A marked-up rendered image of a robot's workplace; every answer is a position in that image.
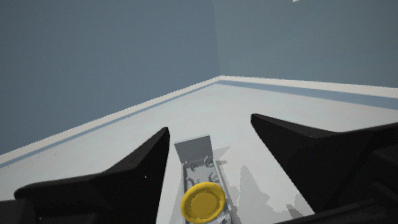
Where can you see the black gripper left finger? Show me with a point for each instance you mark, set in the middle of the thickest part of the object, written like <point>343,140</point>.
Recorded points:
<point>129,191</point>

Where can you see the yellow plate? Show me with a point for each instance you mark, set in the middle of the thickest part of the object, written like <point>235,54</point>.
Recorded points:
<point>203,202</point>

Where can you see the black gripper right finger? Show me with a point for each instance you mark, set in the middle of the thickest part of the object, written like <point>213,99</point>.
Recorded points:
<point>319,162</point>

